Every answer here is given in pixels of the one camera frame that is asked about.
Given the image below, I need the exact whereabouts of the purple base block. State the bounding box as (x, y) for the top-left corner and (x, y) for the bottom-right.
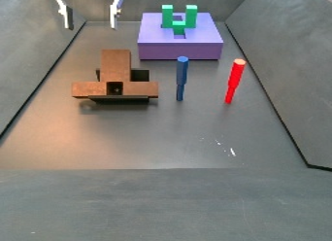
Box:
(138, 13), (223, 60)

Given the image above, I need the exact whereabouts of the blue stepped peg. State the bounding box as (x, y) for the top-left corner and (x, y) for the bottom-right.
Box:
(177, 56), (190, 101)

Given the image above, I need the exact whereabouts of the red stepped peg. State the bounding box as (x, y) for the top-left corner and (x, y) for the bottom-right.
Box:
(225, 58), (247, 104)

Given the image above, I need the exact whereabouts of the green U-shaped block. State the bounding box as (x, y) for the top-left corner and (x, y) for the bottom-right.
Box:
(163, 5), (199, 35)

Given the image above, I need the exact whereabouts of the brown T-shaped block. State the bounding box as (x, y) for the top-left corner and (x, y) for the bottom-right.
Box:
(71, 50), (159, 98)

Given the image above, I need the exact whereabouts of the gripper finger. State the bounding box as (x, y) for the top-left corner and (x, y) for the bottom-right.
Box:
(110, 0), (125, 29)
(57, 0), (74, 30)

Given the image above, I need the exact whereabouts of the black angle bracket fixture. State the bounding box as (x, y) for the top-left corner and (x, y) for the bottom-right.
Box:
(89, 69), (150, 104)

